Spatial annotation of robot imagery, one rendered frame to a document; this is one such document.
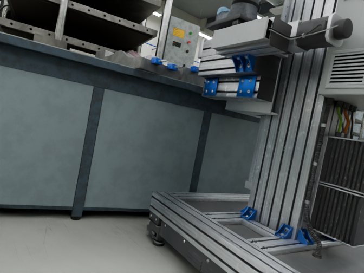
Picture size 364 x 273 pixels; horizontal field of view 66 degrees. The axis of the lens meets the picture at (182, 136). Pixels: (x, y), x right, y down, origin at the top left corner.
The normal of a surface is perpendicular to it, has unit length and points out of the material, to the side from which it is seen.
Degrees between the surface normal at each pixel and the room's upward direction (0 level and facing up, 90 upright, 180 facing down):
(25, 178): 90
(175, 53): 90
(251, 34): 90
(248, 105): 90
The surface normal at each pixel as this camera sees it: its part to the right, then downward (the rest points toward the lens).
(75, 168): 0.44, 0.12
